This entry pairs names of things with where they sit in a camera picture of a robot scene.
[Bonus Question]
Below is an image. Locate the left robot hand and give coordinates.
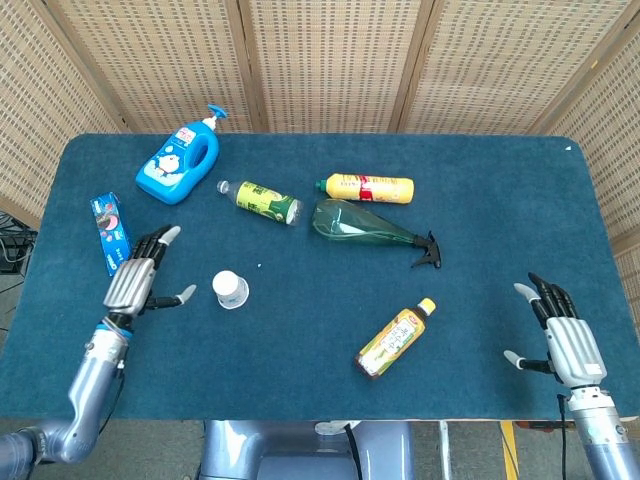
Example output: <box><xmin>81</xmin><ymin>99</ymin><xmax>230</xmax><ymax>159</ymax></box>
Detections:
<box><xmin>102</xmin><ymin>224</ymin><xmax>198</xmax><ymax>317</ymax></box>

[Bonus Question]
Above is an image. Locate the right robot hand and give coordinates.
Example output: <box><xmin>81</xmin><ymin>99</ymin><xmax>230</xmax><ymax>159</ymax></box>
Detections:
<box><xmin>503</xmin><ymin>272</ymin><xmax>609</xmax><ymax>389</ymax></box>

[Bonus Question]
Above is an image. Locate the white paper cup green print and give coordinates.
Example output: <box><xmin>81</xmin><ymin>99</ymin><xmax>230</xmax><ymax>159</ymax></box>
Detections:
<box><xmin>211</xmin><ymin>270</ymin><xmax>250</xmax><ymax>310</ymax></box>

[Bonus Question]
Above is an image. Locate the blue cookie box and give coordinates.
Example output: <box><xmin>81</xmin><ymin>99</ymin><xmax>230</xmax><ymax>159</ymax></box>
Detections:
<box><xmin>89</xmin><ymin>192</ymin><xmax>135</xmax><ymax>278</ymax></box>

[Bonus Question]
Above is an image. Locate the blue pump detergent bottle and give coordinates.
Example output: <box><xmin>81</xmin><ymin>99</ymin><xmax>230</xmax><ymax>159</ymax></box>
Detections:
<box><xmin>135</xmin><ymin>104</ymin><xmax>229</xmax><ymax>206</ymax></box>

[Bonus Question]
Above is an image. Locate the clear bottle green tea label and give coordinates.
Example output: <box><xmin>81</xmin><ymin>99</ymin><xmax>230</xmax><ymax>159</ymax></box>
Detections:
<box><xmin>216</xmin><ymin>179</ymin><xmax>304</xmax><ymax>227</ymax></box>

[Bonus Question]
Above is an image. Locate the white table leg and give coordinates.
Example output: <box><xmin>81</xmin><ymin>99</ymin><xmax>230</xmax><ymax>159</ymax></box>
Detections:
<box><xmin>439</xmin><ymin>420</ymin><xmax>450</xmax><ymax>480</ymax></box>

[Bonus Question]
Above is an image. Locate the blue felt table cover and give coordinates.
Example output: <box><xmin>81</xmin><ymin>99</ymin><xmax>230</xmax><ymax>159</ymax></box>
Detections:
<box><xmin>0</xmin><ymin>132</ymin><xmax>640</xmax><ymax>422</ymax></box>

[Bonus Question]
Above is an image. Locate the yellow corn tea bottle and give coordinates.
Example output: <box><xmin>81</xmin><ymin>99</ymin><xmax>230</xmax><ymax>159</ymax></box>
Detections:
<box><xmin>354</xmin><ymin>297</ymin><xmax>437</xmax><ymax>382</ymax></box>

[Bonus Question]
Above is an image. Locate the green transparent spray bottle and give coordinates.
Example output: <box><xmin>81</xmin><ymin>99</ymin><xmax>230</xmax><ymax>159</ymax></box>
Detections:
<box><xmin>312</xmin><ymin>198</ymin><xmax>443</xmax><ymax>270</ymax></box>

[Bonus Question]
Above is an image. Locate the grey-blue robot torso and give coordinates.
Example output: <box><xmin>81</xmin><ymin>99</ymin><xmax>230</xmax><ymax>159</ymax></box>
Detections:
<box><xmin>198</xmin><ymin>419</ymin><xmax>416</xmax><ymax>480</ymax></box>

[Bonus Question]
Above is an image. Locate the yellow squeeze bottle red label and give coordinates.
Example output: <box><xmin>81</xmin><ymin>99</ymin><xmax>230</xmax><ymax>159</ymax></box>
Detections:
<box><xmin>314</xmin><ymin>172</ymin><xmax>416</xmax><ymax>205</ymax></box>

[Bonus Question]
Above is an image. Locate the woven wicker folding screen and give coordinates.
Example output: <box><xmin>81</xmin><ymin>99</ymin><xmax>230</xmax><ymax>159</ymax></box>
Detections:
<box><xmin>0</xmin><ymin>0</ymin><xmax>640</xmax><ymax>306</ymax></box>

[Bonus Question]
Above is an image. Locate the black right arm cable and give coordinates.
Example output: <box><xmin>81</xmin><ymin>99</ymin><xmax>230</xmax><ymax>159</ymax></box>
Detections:
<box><xmin>556</xmin><ymin>393</ymin><xmax>570</xmax><ymax>480</ymax></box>

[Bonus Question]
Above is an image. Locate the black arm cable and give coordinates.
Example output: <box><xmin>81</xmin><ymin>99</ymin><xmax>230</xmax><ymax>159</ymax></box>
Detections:
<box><xmin>97</xmin><ymin>359</ymin><xmax>127</xmax><ymax>436</ymax></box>
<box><xmin>556</xmin><ymin>393</ymin><xmax>570</xmax><ymax>480</ymax></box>

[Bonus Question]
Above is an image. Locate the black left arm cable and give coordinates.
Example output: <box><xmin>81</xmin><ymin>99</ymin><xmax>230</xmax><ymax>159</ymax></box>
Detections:
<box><xmin>97</xmin><ymin>359</ymin><xmax>127</xmax><ymax>436</ymax></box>

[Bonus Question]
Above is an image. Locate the black floor cables bundle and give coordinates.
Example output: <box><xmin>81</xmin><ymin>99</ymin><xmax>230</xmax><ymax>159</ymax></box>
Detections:
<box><xmin>0</xmin><ymin>209</ymin><xmax>39</xmax><ymax>275</ymax></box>

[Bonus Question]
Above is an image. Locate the black torso cable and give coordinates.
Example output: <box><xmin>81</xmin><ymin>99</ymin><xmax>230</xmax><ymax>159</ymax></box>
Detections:
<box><xmin>342</xmin><ymin>422</ymin><xmax>364</xmax><ymax>480</ymax></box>

